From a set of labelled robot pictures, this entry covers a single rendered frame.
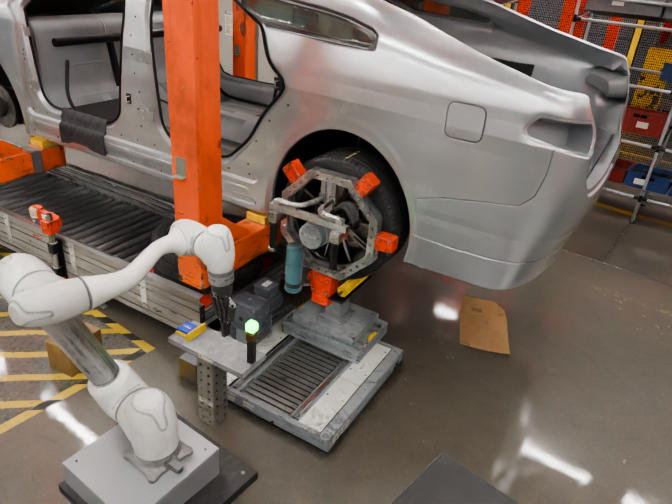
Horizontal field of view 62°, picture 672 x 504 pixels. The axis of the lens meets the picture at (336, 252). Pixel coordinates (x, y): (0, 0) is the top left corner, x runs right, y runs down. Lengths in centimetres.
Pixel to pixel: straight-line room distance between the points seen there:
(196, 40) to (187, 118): 32
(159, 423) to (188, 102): 130
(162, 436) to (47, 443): 101
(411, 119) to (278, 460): 163
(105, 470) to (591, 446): 223
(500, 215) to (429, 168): 37
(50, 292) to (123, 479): 79
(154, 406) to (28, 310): 57
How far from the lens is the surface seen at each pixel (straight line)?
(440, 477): 230
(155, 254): 190
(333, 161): 274
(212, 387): 270
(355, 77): 261
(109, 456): 226
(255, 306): 294
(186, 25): 246
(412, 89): 250
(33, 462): 290
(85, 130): 402
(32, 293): 166
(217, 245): 188
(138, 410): 200
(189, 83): 249
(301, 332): 320
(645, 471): 320
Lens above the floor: 204
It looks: 28 degrees down
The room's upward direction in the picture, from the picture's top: 5 degrees clockwise
